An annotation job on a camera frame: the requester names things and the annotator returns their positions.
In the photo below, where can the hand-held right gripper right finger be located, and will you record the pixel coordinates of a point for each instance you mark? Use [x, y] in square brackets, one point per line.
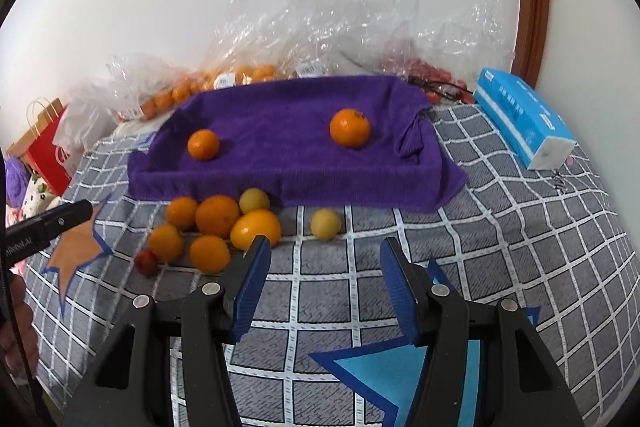
[397, 292]

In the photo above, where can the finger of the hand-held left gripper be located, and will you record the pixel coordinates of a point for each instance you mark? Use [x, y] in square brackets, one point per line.
[60, 219]

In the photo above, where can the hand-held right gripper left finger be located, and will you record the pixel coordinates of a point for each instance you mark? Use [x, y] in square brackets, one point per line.
[250, 292]

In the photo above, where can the yellowish orange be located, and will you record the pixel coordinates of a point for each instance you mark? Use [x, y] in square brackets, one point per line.
[256, 227]

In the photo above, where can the large orange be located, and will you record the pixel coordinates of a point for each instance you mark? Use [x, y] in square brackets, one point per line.
[217, 216]

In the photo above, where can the yellow plum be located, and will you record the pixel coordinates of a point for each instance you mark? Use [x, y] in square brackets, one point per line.
[325, 224]
[254, 201]

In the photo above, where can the small red fruit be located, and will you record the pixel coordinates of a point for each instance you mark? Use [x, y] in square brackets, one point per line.
[146, 262]

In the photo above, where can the purple towel-covered tray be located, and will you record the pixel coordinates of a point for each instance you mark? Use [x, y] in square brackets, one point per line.
[280, 132]

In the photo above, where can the clear bag of red fruits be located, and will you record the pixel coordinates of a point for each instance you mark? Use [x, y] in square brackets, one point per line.
[425, 42]

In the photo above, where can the person's left hand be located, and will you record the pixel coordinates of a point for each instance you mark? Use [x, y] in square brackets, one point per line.
[22, 322]

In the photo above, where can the floral white cloth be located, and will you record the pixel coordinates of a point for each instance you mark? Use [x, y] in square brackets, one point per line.
[37, 199]

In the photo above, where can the purple plush toy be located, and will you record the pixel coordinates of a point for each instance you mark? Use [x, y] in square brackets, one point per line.
[15, 179]

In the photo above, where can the red paper bag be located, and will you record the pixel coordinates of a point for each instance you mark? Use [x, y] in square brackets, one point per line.
[47, 157]

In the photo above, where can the white plastic bag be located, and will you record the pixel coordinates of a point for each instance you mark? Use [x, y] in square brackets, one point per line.
[82, 122]

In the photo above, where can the grey checked bed sheet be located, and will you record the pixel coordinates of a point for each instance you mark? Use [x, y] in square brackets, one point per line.
[500, 232]

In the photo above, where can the clear bag of small oranges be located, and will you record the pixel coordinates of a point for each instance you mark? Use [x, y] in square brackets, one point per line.
[150, 87]

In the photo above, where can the small metal object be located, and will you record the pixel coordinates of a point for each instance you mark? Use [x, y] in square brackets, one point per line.
[560, 182]

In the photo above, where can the blue tissue box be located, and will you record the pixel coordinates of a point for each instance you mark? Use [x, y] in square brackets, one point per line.
[520, 114]

